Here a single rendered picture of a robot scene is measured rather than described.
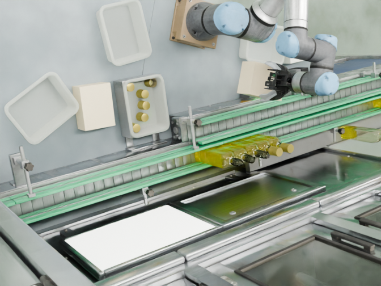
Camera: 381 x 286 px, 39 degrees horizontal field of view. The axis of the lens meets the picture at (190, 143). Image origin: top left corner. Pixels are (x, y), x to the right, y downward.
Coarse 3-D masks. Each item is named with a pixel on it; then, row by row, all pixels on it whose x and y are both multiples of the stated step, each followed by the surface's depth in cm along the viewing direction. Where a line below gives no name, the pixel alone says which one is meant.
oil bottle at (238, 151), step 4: (224, 144) 212; (220, 148) 208; (224, 148) 207; (228, 148) 206; (232, 148) 205; (236, 148) 204; (240, 148) 203; (236, 152) 200; (240, 152) 200; (244, 152) 201; (236, 156) 200; (240, 156) 200
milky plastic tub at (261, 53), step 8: (280, 32) 241; (240, 40) 234; (272, 40) 245; (240, 48) 234; (248, 48) 238; (256, 48) 240; (264, 48) 243; (272, 48) 245; (240, 56) 234; (248, 56) 238; (256, 56) 241; (264, 56) 243; (272, 56) 245; (280, 56) 241
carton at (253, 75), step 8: (248, 64) 197; (256, 64) 194; (264, 64) 196; (240, 72) 200; (248, 72) 196; (256, 72) 194; (264, 72) 196; (240, 80) 199; (248, 80) 195; (256, 80) 195; (264, 80) 197; (240, 88) 199; (248, 88) 195; (256, 88) 195; (256, 96) 202
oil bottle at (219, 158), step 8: (200, 152) 209; (208, 152) 205; (216, 152) 202; (224, 152) 200; (232, 152) 199; (200, 160) 211; (208, 160) 206; (216, 160) 201; (224, 160) 197; (224, 168) 199
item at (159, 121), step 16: (128, 80) 198; (144, 80) 210; (160, 80) 206; (128, 96) 207; (160, 96) 209; (128, 112) 200; (144, 112) 211; (160, 112) 212; (144, 128) 211; (160, 128) 209
